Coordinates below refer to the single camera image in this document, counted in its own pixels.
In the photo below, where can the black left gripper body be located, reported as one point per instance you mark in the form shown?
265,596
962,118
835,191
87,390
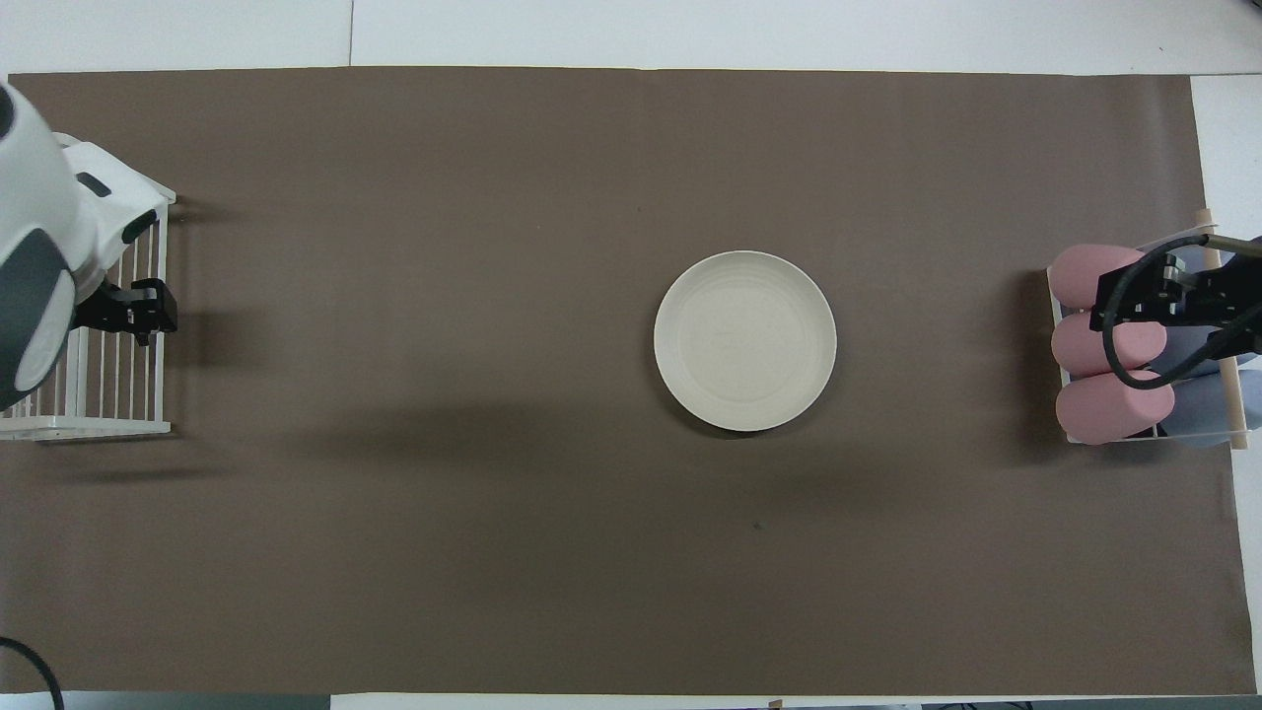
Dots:
104,311

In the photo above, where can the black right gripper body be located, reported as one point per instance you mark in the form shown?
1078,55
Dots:
1232,286

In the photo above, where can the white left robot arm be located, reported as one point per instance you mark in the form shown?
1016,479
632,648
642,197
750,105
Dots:
39,197

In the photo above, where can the cream round plate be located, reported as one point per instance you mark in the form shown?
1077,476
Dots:
744,340

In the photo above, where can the blue plastic cup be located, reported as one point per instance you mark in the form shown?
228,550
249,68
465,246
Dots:
1188,345
1198,414
1198,254

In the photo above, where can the pink plastic cup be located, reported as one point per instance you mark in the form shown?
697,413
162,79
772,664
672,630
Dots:
1075,276
1080,345
1104,409

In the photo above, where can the wooden cup rack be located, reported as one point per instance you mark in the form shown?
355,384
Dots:
1232,404

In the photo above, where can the brown paper table mat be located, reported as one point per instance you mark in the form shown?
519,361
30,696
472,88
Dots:
493,247

